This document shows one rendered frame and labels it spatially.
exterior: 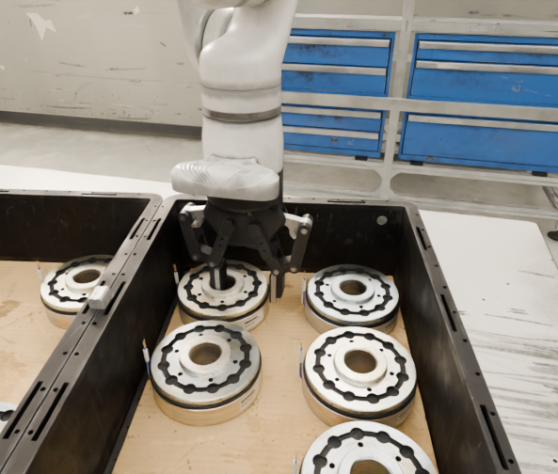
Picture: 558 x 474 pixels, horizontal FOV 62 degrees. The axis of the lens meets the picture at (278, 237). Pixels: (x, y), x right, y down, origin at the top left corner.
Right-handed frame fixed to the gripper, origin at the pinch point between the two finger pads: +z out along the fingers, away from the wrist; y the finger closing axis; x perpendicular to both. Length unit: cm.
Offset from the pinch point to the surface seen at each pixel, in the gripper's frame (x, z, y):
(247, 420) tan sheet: 14.2, 4.1, -3.5
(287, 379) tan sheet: 8.9, 4.0, -6.2
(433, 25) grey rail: -174, -7, -33
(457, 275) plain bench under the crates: -30.8, 16.3, -29.4
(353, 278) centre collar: -3.6, 0.1, -11.4
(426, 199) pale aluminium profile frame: -174, 71, -44
